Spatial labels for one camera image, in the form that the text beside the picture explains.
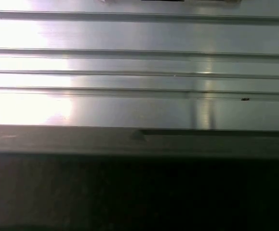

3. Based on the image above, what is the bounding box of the black PC case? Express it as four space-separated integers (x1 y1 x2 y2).
0 124 279 231

